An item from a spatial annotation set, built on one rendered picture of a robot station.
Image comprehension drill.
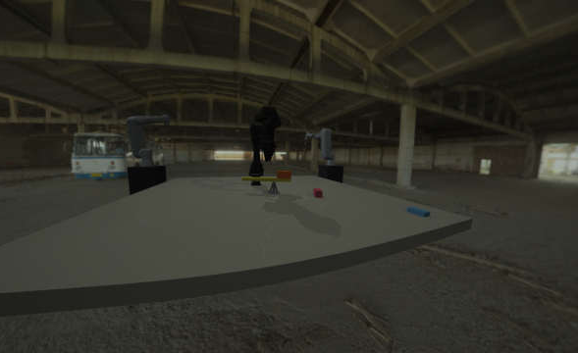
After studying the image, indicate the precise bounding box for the blue rectangular bar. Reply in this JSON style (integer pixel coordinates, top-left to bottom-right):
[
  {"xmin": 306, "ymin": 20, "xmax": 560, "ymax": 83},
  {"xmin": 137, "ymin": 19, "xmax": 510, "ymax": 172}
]
[{"xmin": 406, "ymin": 207, "xmax": 431, "ymax": 218}]

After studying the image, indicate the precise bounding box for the yellow bar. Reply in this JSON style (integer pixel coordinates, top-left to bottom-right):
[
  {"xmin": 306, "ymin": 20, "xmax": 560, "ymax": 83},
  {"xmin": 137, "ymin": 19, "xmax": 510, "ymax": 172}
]
[{"xmin": 241, "ymin": 171, "xmax": 291, "ymax": 182}]

